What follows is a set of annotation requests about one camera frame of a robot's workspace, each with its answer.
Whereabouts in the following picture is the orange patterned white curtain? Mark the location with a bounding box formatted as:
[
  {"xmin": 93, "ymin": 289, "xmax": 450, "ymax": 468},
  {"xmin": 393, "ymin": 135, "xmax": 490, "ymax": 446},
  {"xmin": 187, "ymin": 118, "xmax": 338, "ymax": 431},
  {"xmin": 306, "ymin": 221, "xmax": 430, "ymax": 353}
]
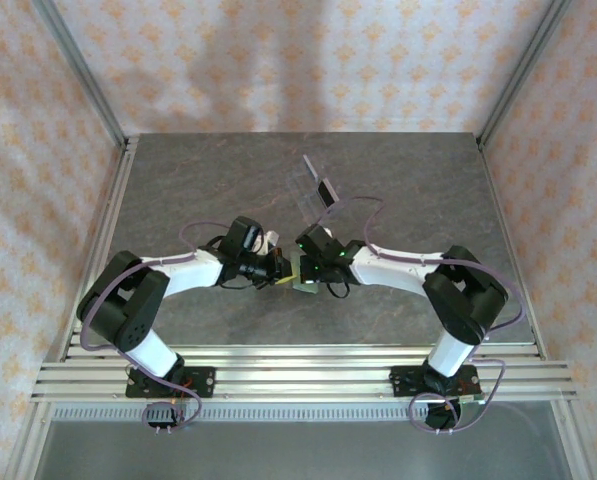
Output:
[{"xmin": 0, "ymin": 0, "xmax": 597, "ymax": 480}]

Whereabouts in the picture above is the pale green card holder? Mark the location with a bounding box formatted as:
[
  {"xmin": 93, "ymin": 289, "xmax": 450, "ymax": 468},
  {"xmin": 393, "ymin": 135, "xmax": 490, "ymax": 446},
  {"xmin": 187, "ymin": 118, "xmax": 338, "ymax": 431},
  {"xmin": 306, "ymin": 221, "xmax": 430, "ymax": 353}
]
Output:
[{"xmin": 287, "ymin": 251, "xmax": 320, "ymax": 297}]

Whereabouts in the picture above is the aluminium lower frame bar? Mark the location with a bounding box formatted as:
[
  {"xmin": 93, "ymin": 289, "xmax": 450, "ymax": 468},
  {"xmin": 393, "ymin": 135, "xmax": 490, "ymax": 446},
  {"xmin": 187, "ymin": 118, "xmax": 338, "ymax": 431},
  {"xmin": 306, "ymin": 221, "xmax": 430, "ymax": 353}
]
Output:
[
  {"xmin": 551, "ymin": 401, "xmax": 592, "ymax": 480},
  {"xmin": 5, "ymin": 402, "xmax": 54, "ymax": 480}
]

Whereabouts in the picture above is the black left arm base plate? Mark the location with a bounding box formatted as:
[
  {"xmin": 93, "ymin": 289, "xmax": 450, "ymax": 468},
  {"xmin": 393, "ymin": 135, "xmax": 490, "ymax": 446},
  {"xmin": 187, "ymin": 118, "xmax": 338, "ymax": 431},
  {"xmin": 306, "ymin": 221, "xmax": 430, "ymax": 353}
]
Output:
[{"xmin": 124, "ymin": 366, "xmax": 216, "ymax": 400}]

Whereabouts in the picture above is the grey metal lower panel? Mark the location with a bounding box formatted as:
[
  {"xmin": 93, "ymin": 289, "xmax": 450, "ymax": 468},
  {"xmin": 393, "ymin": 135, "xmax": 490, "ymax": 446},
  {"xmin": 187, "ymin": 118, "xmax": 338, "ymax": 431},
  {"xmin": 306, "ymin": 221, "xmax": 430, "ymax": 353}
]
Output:
[{"xmin": 32, "ymin": 420, "xmax": 574, "ymax": 480}]

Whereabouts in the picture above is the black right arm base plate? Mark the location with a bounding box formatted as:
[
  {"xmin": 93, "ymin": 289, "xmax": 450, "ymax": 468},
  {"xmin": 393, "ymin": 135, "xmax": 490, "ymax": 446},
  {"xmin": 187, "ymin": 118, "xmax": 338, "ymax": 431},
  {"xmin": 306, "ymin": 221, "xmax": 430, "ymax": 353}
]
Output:
[{"xmin": 389, "ymin": 364, "xmax": 480, "ymax": 399}]

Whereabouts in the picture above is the clear acrylic card stand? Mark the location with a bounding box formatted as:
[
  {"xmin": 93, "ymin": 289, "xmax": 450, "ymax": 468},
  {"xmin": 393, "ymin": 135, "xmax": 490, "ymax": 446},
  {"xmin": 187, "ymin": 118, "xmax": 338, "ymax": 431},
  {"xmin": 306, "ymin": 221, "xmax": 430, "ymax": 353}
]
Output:
[{"xmin": 283, "ymin": 154, "xmax": 350, "ymax": 225}]

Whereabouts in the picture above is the small black electronics box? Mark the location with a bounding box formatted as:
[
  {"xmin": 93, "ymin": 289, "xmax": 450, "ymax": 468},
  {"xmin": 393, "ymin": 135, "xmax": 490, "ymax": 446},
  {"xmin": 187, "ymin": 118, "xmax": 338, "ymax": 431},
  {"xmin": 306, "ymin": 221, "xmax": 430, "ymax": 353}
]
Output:
[{"xmin": 142, "ymin": 402, "xmax": 187, "ymax": 435}]

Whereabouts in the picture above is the grey slotted cable duct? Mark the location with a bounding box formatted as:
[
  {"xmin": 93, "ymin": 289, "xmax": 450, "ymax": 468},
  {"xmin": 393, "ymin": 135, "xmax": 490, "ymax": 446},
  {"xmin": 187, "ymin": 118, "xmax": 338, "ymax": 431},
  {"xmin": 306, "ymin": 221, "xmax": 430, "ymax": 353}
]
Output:
[{"xmin": 50, "ymin": 403, "xmax": 563, "ymax": 423}]

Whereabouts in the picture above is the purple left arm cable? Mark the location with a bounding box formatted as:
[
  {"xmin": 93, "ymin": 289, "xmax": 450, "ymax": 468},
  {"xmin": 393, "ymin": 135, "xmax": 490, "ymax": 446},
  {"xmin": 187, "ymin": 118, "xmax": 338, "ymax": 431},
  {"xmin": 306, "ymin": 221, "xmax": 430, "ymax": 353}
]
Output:
[{"xmin": 79, "ymin": 219, "xmax": 229, "ymax": 437}]

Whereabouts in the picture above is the aluminium table side rail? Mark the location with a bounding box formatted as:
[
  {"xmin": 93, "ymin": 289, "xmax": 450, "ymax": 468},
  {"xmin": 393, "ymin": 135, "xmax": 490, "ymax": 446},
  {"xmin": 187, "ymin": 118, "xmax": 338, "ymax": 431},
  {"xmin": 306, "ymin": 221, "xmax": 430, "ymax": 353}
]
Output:
[
  {"xmin": 57, "ymin": 137, "xmax": 140, "ymax": 361},
  {"xmin": 477, "ymin": 142, "xmax": 548, "ymax": 360}
]

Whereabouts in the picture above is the aluminium mounting rail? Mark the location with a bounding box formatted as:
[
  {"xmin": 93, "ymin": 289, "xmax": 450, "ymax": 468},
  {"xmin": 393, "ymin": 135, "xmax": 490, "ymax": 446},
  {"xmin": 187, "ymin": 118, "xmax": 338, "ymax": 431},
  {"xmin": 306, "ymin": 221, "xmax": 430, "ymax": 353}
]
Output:
[{"xmin": 30, "ymin": 343, "xmax": 579, "ymax": 404}]

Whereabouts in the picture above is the aluminium frame post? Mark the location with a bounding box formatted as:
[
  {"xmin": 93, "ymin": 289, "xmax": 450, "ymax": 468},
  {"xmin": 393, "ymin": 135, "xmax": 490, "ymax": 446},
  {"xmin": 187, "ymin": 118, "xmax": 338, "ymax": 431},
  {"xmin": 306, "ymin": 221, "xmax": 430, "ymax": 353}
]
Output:
[
  {"xmin": 30, "ymin": 0, "xmax": 131, "ymax": 150},
  {"xmin": 475, "ymin": 0, "xmax": 575, "ymax": 150}
]

